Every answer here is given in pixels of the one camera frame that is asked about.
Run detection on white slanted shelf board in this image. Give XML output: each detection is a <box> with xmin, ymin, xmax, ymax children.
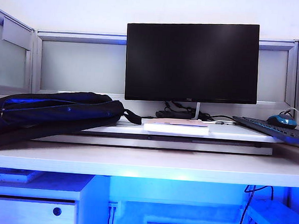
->
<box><xmin>245</xmin><ymin>198</ymin><xmax>299</xmax><ymax>224</ymax></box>

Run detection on blue and black mouse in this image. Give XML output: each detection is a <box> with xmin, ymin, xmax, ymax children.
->
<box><xmin>266</xmin><ymin>113</ymin><xmax>299</xmax><ymax>130</ymax></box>

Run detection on white monitor stand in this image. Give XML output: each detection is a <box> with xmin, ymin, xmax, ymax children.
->
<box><xmin>192</xmin><ymin>102</ymin><xmax>202</xmax><ymax>120</ymax></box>

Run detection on grey mouse cable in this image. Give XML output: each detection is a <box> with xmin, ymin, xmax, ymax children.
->
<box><xmin>278</xmin><ymin>106</ymin><xmax>299</xmax><ymax>119</ymax></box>

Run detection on white drawer cabinet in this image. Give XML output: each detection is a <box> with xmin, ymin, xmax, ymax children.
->
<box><xmin>0</xmin><ymin>168</ymin><xmax>111</xmax><ymax>224</ymax></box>

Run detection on wide grey cubicle partition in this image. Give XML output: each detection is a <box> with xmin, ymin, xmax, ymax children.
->
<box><xmin>30</xmin><ymin>25</ymin><xmax>299</xmax><ymax>112</ymax></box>

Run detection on black monitor cable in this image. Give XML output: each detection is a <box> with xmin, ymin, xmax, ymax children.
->
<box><xmin>162</xmin><ymin>100</ymin><xmax>239</xmax><ymax>124</ymax></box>

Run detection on white desk riser board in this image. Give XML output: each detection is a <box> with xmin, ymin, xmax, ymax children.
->
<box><xmin>31</xmin><ymin>109</ymin><xmax>286</xmax><ymax>157</ymax></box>

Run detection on dark navy backpack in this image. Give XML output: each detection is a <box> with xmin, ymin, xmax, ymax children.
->
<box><xmin>0</xmin><ymin>86</ymin><xmax>144</xmax><ymax>161</ymax></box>

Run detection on dark cables under desk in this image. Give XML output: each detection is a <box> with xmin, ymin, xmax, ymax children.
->
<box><xmin>235</xmin><ymin>183</ymin><xmax>275</xmax><ymax>224</ymax></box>

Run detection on black computer keyboard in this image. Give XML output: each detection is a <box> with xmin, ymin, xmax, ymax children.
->
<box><xmin>231</xmin><ymin>115</ymin><xmax>299</xmax><ymax>146</ymax></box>

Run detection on white book with pink cover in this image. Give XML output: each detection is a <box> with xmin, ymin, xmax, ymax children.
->
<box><xmin>143</xmin><ymin>116</ymin><xmax>211</xmax><ymax>136</ymax></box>

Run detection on black computer monitor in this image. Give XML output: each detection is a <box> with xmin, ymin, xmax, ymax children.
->
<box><xmin>122</xmin><ymin>16</ymin><xmax>262</xmax><ymax>108</ymax></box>

